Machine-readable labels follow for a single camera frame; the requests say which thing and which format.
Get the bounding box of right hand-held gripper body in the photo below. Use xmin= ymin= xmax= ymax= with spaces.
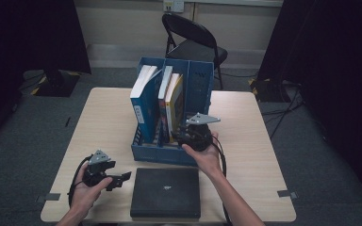
xmin=180 ymin=112 xmax=222 ymax=153

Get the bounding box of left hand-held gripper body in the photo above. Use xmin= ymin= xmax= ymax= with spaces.
xmin=82 ymin=149 xmax=117 ymax=188

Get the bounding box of yellow paperback book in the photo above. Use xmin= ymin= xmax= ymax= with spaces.
xmin=164 ymin=73 xmax=185 ymax=143

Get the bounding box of blue plastic file rack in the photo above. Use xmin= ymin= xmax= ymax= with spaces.
xmin=130 ymin=56 xmax=215 ymax=168

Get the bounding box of blue paperback book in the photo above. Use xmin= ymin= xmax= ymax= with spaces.
xmin=129 ymin=64 xmax=163 ymax=144

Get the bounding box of colourful illustrated book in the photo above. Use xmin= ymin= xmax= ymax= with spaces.
xmin=157 ymin=65 xmax=174 ymax=144

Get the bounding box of person's left hand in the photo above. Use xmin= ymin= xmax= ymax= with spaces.
xmin=71 ymin=166 xmax=114 ymax=213

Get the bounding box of person's right hand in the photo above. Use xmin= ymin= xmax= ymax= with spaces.
xmin=181 ymin=131 xmax=224 ymax=179

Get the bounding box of grey tape strip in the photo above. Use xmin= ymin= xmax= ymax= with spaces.
xmin=36 ymin=192 xmax=61 ymax=203
xmin=276 ymin=189 xmax=299 ymax=200

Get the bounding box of black stand base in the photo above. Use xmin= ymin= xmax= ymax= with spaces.
xmin=30 ymin=69 xmax=81 ymax=98
xmin=248 ymin=76 xmax=296 ymax=103

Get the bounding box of black folding chair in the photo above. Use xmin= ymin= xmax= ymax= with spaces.
xmin=161 ymin=12 xmax=229 ymax=90

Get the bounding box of black curtain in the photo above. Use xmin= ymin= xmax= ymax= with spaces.
xmin=257 ymin=0 xmax=362 ymax=208
xmin=0 ymin=0 xmax=92 ymax=152

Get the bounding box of left hand-held gripper cable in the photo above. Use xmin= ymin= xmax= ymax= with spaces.
xmin=68 ymin=154 xmax=94 ymax=208

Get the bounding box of hand-held gripper cable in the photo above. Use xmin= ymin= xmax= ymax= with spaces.
xmin=68 ymin=154 xmax=94 ymax=208
xmin=211 ymin=135 xmax=233 ymax=226

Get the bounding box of right hand-held gripper cable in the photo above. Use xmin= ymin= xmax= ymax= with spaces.
xmin=211 ymin=135 xmax=233 ymax=226

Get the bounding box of black floor cable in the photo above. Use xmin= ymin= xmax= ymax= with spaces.
xmin=260 ymin=79 xmax=305 ymax=140

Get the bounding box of white wall socket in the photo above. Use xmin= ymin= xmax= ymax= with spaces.
xmin=163 ymin=0 xmax=185 ymax=13

